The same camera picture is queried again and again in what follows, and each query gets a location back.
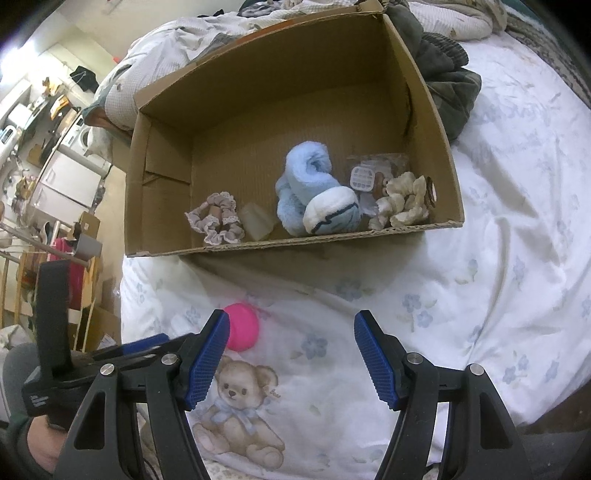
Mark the dark camouflage jacket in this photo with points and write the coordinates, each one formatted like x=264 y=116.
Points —
x=442 y=63

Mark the mauve lace scrunchie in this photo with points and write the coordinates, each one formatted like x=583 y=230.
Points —
x=216 y=219

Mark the cream scrunchie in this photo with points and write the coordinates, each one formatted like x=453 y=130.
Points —
x=401 y=202

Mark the clear packaged hair accessory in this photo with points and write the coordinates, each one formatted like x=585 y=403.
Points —
x=369 y=174

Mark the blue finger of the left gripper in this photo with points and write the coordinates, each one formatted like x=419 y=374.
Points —
x=138 y=346

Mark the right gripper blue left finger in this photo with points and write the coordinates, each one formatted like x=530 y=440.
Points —
x=204 y=356

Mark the light blue fluffy sock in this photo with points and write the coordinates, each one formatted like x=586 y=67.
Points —
x=310 y=201

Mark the white floral bed duvet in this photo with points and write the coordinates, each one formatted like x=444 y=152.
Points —
x=509 y=290

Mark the black white patterned blanket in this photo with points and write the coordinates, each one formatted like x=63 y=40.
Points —
x=528 y=29

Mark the white kitchen cabinet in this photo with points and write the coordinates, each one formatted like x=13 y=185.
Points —
x=64 y=190

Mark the brown cardboard box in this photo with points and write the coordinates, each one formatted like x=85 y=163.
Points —
x=344 y=78

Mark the wooden drying rack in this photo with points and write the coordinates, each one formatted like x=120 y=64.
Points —
x=74 y=260

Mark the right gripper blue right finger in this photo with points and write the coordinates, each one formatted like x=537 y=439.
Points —
x=380 y=356

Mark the person left hand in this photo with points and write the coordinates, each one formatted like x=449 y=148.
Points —
x=45 y=443

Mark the white washing machine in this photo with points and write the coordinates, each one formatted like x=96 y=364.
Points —
x=74 y=141

